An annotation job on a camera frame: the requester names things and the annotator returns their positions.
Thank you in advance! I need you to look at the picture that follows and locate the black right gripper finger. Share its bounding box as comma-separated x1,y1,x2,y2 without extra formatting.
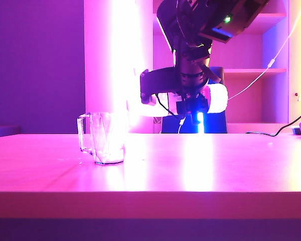
182,87,203,98
177,97,207,125

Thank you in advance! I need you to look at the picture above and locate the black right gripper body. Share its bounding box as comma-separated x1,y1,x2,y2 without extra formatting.
178,56,221,88

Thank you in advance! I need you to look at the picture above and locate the plastic mineral water bottle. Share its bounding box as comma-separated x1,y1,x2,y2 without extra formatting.
126,84,229,118

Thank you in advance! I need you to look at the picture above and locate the dark blue chair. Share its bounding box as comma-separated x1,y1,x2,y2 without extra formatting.
162,66,228,134

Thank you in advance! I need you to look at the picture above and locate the bright vertical light strip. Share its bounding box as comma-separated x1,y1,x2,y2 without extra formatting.
110,0,142,134

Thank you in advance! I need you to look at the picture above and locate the thin black camera cable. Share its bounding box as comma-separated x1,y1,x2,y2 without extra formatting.
154,93,185,122

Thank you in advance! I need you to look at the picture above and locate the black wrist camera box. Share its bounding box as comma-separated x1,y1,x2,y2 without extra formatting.
139,69,181,105

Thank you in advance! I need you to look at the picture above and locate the long white hanging cable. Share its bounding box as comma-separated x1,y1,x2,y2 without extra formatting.
227,0,301,100

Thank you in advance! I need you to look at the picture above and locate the clear glass mug with handle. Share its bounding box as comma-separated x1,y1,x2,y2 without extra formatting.
77,112,127,166

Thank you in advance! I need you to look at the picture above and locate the thick black cable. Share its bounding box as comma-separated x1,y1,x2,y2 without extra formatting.
245,114,301,138

